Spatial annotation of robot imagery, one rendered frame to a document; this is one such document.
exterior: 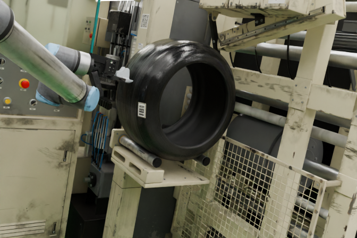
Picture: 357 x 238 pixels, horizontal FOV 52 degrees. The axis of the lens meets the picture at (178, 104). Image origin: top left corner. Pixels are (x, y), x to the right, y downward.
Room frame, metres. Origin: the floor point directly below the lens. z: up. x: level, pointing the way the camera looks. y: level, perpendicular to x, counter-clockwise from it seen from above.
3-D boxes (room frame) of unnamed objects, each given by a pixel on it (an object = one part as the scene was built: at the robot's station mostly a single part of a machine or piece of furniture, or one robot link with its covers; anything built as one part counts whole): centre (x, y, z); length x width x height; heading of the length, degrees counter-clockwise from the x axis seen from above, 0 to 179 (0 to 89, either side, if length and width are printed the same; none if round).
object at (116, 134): (1.91, 0.14, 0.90); 0.40 x 0.03 x 0.10; 126
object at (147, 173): (1.69, 0.15, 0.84); 0.36 x 0.09 x 0.06; 36
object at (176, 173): (1.77, 0.03, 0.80); 0.37 x 0.36 x 0.02; 126
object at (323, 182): (1.78, -0.37, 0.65); 0.90 x 0.02 x 0.70; 36
